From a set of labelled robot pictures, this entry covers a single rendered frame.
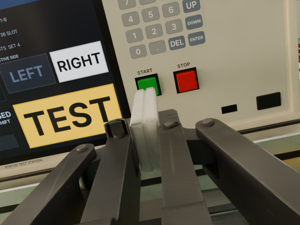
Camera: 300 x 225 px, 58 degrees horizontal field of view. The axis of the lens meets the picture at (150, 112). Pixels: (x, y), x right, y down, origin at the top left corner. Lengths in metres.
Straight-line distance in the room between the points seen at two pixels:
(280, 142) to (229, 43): 0.11
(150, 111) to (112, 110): 0.13
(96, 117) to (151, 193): 0.10
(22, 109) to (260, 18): 0.25
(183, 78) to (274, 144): 0.11
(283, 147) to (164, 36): 0.16
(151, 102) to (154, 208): 0.34
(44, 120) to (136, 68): 0.11
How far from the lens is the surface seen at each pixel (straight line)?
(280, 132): 0.29
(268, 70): 0.29
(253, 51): 0.28
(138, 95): 0.19
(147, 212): 0.50
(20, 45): 0.29
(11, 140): 0.32
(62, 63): 0.28
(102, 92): 0.28
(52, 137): 0.31
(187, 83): 0.27
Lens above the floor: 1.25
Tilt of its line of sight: 19 degrees down
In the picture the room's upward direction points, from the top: 13 degrees counter-clockwise
